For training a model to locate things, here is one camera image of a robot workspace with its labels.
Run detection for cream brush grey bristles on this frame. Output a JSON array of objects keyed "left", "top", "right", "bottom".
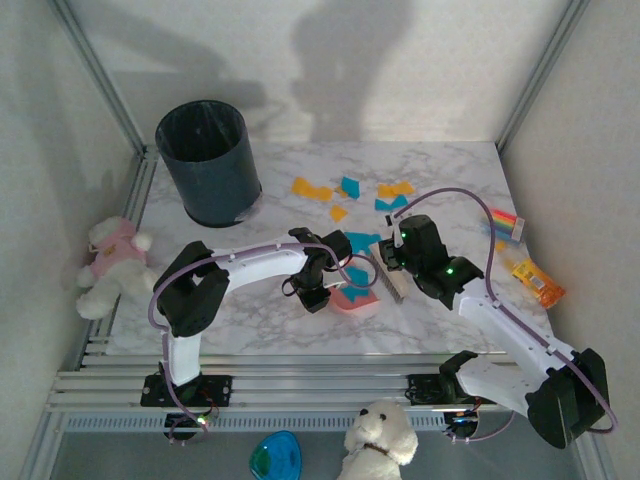
[{"left": 355, "top": 242, "right": 409, "bottom": 305}]

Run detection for pink plastic dustpan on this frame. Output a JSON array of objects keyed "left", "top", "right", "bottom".
[{"left": 327, "top": 257, "right": 381, "bottom": 315}]

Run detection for colourful marker pack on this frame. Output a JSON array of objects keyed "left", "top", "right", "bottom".
[{"left": 480, "top": 207, "right": 527, "bottom": 246}]

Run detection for orange snack packet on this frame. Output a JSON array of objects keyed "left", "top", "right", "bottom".
[{"left": 509, "top": 257, "right": 567, "bottom": 309}]

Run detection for dark blue trash bin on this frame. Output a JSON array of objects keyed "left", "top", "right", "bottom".
[{"left": 154, "top": 99, "right": 264, "bottom": 229}]

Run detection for white plush dog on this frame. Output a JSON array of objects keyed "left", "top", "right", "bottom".
[{"left": 337, "top": 398, "right": 420, "bottom": 480}]

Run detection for blue plastic bowl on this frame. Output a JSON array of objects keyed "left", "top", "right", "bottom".
[{"left": 248, "top": 429, "right": 304, "bottom": 480}]

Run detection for plush toy pink outfit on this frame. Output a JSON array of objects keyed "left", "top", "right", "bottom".
[{"left": 74, "top": 215, "right": 160, "bottom": 321}]

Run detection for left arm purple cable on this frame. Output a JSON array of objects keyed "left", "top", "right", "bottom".
[{"left": 151, "top": 242, "right": 374, "bottom": 446}]

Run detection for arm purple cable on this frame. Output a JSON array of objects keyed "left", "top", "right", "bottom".
[
  {"left": 392, "top": 187, "right": 620, "bottom": 446},
  {"left": 151, "top": 242, "right": 374, "bottom": 446}
]

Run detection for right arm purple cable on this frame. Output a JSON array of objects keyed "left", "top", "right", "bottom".
[{"left": 392, "top": 187, "right": 620, "bottom": 446}]

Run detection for aluminium frame base rails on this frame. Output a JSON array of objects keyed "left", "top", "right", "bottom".
[{"left": 44, "top": 352, "right": 594, "bottom": 414}]

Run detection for grey slotted cable duct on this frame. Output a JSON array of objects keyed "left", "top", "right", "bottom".
[{"left": 62, "top": 412, "right": 451, "bottom": 434}]

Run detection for black round cable port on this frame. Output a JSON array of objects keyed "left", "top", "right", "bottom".
[
  {"left": 443, "top": 410, "right": 482, "bottom": 444},
  {"left": 163, "top": 412, "right": 214, "bottom": 445}
]

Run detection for aluminium side rail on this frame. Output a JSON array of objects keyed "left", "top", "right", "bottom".
[{"left": 74, "top": 144, "right": 161, "bottom": 371}]

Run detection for aluminium frame post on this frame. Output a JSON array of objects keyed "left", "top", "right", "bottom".
[
  {"left": 494, "top": 0, "right": 591, "bottom": 156},
  {"left": 47, "top": 0, "right": 149, "bottom": 156}
]

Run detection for aluminium frame leg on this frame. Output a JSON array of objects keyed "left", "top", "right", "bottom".
[
  {"left": 17, "top": 412, "right": 66, "bottom": 480},
  {"left": 569, "top": 439, "right": 619, "bottom": 480}
]

